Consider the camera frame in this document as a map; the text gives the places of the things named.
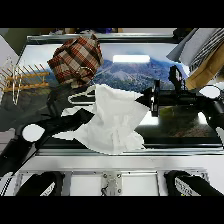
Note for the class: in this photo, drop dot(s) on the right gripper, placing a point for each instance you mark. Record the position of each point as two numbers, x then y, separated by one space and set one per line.
155 100

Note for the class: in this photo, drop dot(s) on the striped garment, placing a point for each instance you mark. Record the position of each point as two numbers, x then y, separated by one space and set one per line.
208 50

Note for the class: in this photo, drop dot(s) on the wooden hanger rack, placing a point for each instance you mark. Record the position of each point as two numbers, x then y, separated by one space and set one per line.
26 81

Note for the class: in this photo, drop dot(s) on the white clothes hanger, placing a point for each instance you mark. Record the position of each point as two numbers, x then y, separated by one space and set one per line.
80 94
14 87

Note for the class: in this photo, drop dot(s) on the grey garment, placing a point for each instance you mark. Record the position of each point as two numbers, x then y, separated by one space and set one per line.
191 46

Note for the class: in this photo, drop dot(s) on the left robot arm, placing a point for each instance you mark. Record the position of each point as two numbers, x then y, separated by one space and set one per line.
56 124

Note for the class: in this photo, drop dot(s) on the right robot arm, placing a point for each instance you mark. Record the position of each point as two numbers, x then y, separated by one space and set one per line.
180 97

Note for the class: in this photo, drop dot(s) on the white shirt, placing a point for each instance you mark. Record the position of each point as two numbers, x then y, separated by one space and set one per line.
113 120

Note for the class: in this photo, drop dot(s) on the tan garment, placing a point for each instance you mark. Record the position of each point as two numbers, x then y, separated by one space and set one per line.
206 71

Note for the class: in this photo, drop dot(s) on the checked shirt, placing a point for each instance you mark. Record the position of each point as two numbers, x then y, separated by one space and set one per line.
77 59

